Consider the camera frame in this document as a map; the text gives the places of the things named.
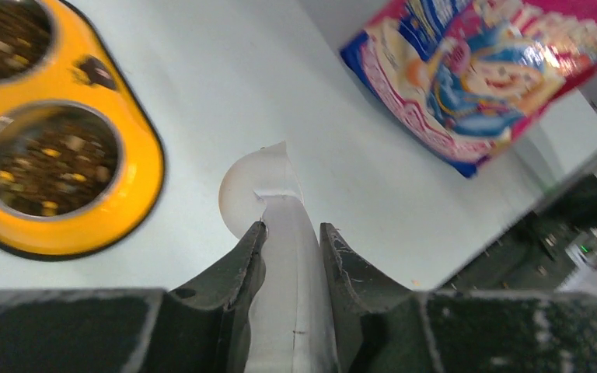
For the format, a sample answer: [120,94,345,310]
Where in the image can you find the brown kibble in bowl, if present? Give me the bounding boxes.
[0,113,120,218]

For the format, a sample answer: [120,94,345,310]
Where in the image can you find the yellow double pet bowl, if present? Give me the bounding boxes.
[0,1,166,261]

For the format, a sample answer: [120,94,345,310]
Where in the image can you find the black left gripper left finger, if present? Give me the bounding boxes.
[0,221,267,372]

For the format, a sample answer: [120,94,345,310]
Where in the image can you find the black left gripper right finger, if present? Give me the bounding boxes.
[319,223,597,372]

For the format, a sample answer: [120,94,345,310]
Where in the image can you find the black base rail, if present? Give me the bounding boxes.
[441,174,597,291]

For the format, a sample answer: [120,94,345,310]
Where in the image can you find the pink blue pet food bag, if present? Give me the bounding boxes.
[340,0,597,178]

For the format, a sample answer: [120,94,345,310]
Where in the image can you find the clear plastic scoop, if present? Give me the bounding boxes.
[218,142,339,372]

